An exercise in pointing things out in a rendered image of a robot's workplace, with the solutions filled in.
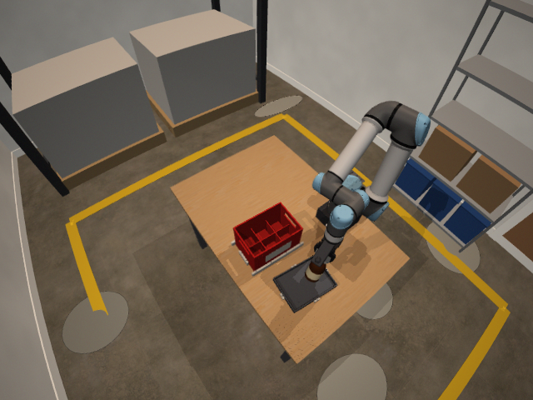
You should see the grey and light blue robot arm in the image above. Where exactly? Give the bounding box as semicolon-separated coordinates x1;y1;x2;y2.
312;101;431;243

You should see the red plastic bottle crate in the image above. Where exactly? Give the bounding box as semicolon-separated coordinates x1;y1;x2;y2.
233;207;301;271

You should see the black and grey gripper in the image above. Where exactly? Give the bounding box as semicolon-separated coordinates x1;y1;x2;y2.
314;233;341;264

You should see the brown glass bottle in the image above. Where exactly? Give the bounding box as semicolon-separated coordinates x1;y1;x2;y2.
305;262;326;283

